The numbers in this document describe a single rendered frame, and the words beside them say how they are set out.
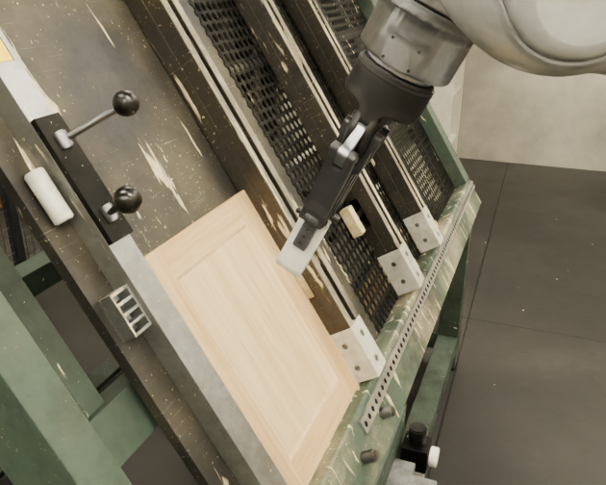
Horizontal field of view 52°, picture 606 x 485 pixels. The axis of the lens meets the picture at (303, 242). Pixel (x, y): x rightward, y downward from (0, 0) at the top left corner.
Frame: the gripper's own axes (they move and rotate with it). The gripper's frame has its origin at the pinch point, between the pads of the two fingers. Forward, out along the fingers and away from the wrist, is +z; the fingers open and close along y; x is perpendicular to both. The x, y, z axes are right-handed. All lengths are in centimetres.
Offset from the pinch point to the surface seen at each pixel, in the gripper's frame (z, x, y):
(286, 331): 42, 1, -41
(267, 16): 5, -47, -97
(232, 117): 16, -31, -55
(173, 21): 5, -49, -54
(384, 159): 32, -6, -128
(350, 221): 38, -3, -90
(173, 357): 34.9, -10.0, -11.5
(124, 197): 12.4, -23.6, -7.1
